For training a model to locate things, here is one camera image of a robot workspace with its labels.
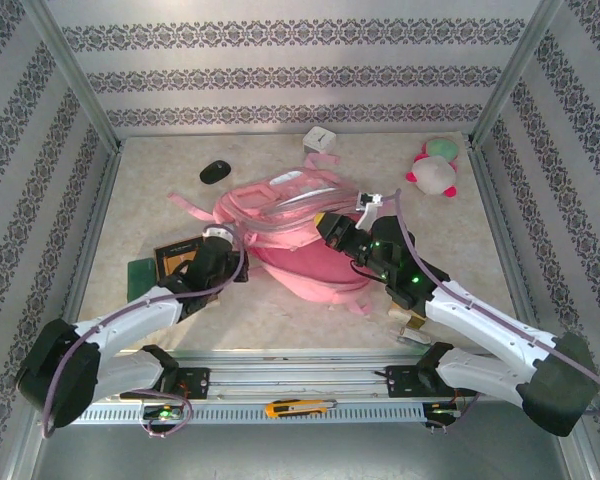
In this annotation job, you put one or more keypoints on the aluminium table side rail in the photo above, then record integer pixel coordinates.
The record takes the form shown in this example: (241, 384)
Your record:
(497, 225)
(96, 220)

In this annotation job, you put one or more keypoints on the small lit circuit board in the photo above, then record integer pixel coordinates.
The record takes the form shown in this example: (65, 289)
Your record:
(442, 412)
(162, 414)

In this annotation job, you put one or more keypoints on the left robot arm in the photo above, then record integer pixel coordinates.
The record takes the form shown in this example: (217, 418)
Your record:
(130, 315)

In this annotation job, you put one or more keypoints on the green notebook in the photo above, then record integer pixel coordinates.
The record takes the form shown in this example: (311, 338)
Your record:
(140, 280)

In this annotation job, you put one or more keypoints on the white alarm clock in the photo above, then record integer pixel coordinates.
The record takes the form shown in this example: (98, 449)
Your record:
(319, 141)

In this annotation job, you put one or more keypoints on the aluminium frame post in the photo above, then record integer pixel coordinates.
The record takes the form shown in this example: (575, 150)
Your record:
(75, 80)
(515, 75)

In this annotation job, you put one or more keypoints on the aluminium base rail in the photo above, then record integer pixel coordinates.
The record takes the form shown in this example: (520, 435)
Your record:
(290, 375)

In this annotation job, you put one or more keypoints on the white pink green plush toy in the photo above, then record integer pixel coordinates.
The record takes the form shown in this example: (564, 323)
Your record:
(432, 175)

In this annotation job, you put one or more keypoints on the pink school backpack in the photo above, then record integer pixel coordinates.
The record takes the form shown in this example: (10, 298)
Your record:
(305, 270)

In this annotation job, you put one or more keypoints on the orange utility knife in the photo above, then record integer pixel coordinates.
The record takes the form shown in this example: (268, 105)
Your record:
(290, 408)

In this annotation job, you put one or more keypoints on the brown black book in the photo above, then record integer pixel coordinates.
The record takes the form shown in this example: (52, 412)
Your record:
(172, 255)

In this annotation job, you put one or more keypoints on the beige wooden block toy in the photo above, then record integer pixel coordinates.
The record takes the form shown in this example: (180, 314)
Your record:
(405, 315)

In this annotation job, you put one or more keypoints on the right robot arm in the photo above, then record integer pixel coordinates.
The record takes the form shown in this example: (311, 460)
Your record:
(480, 320)

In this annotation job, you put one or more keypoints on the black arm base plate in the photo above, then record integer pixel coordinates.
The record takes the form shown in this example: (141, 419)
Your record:
(195, 382)
(400, 380)

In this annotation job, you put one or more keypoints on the black computer mouse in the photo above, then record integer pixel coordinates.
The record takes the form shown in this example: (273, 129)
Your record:
(215, 172)

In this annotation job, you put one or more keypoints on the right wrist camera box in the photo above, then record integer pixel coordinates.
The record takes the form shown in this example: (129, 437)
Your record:
(367, 217)

